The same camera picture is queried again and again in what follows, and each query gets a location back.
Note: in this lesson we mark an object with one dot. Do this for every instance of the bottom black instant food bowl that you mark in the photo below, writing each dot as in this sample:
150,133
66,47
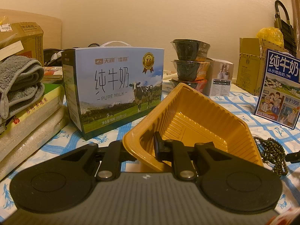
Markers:
197,85

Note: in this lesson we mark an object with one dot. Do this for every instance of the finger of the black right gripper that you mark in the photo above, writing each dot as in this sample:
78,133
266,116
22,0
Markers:
293,157

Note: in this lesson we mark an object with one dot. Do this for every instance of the dark blue milk carton box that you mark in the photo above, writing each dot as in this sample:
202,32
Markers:
279,94

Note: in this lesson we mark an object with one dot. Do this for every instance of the light blue milk carton box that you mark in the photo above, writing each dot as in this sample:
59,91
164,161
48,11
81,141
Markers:
110,85

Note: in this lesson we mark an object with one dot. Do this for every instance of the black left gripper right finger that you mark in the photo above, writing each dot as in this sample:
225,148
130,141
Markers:
178,154

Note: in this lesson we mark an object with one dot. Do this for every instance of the green yellow book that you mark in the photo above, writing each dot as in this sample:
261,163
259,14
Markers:
30,105

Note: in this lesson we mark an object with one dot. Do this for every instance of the top black instant food bowl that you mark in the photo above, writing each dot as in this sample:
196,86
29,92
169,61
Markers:
191,50

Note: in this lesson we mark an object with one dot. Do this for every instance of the small white product box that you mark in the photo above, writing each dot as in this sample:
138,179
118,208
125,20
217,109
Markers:
219,77

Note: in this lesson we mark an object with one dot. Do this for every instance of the middle black instant food bowl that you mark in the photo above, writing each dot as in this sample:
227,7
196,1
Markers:
191,70

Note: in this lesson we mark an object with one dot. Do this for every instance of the brown cardboard box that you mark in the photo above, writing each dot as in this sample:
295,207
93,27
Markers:
252,63
23,38

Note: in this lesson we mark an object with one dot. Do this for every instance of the black folded stand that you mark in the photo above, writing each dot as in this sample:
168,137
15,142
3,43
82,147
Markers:
286,28

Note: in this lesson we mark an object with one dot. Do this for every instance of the grey folded towel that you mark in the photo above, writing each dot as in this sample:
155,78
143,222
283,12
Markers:
20,84

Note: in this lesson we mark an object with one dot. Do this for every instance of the plastic wrapped flat package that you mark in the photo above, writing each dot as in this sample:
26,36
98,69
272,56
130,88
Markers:
21,141

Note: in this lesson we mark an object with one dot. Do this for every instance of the golden plastic tray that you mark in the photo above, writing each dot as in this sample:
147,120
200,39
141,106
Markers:
190,117

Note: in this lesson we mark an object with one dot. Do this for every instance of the brown cardboard box left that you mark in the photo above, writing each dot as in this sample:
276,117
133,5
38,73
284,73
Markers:
23,38

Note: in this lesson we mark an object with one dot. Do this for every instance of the black instant food bowl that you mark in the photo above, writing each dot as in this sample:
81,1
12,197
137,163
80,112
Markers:
191,70
191,50
197,85

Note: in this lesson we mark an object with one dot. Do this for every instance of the yellow plastic bag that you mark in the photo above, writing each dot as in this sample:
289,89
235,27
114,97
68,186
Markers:
271,34

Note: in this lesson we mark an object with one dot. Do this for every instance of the brown cardboard box right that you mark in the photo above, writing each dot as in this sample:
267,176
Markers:
252,63

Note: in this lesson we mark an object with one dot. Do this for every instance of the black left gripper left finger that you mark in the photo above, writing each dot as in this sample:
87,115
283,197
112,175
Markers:
111,158

